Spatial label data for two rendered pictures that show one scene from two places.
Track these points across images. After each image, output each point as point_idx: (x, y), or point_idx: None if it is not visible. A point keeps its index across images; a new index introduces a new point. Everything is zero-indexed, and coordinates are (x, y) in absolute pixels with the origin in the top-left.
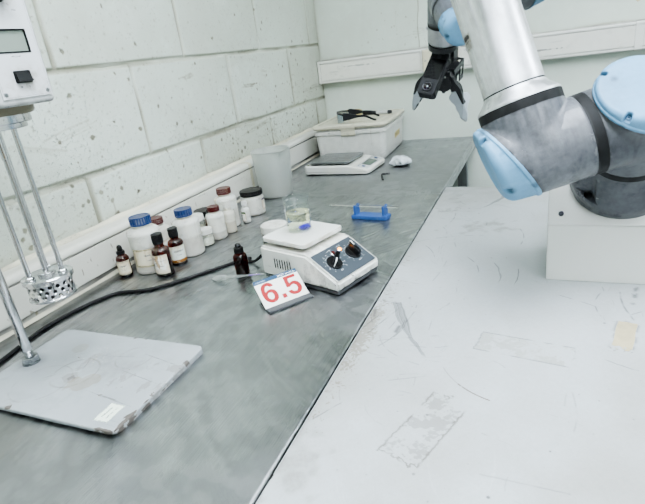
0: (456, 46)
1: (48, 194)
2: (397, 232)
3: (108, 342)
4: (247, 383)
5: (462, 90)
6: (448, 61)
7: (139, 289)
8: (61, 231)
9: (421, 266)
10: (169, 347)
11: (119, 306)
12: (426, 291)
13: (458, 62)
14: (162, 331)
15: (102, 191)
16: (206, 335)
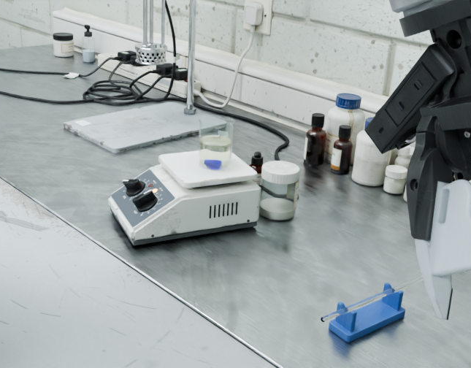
0: (410, 22)
1: (347, 36)
2: (249, 312)
3: (179, 128)
4: (46, 156)
5: (417, 189)
6: (428, 69)
7: (278, 147)
8: (343, 76)
9: (96, 274)
10: (133, 141)
11: (256, 141)
12: (34, 250)
13: None
14: (175, 147)
15: (402, 66)
16: (139, 157)
